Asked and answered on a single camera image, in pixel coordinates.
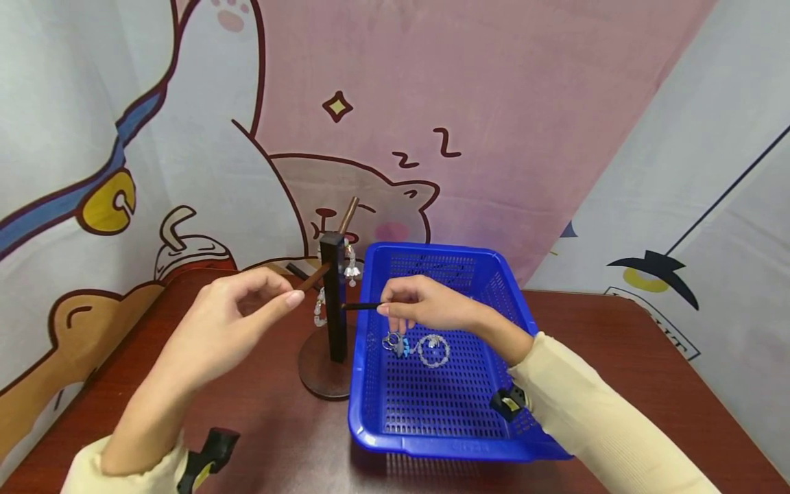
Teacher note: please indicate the person's left hand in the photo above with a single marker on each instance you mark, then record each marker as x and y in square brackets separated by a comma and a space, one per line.
[213, 336]

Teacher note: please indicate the person's right hand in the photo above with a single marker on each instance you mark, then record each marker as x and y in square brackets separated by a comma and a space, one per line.
[444, 309]

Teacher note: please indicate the person's left thumb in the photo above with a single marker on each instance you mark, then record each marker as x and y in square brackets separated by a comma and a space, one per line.
[278, 315]

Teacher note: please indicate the person's right thumb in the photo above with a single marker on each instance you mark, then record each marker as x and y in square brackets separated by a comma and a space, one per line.
[395, 309]

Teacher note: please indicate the person's right fingers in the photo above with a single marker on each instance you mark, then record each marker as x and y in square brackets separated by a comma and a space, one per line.
[407, 326]

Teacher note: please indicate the person's left index finger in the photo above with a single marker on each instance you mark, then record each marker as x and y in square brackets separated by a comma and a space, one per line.
[265, 278]

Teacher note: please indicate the person's right index finger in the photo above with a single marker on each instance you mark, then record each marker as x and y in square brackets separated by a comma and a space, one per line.
[404, 287]

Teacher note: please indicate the dark wooden jewelry stand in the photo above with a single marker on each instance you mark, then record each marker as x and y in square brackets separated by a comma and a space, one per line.
[334, 302]

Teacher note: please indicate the person's right forearm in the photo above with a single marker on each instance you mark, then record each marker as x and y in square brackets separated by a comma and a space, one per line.
[592, 418]

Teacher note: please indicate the person's left forearm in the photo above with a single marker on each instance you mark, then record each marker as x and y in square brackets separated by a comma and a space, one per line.
[139, 432]

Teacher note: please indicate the blue plastic basket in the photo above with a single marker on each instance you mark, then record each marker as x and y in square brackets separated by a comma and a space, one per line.
[432, 405]

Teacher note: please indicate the black wrist band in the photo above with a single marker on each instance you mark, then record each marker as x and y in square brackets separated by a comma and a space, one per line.
[509, 403]
[207, 456]

